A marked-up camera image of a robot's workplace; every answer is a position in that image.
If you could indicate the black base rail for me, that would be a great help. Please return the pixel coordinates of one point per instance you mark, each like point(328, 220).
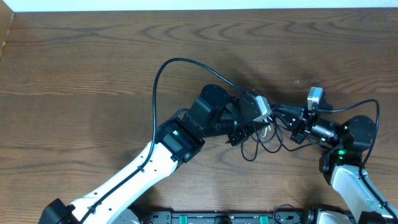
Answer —
point(284, 214)

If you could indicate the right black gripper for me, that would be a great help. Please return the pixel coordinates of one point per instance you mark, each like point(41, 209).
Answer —
point(300, 125)

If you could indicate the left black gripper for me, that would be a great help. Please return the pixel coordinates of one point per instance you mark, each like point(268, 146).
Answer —
point(243, 134)

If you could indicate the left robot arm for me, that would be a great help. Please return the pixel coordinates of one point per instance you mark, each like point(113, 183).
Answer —
point(175, 142)

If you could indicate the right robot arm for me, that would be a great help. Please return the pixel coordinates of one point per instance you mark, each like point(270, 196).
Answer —
point(346, 149)

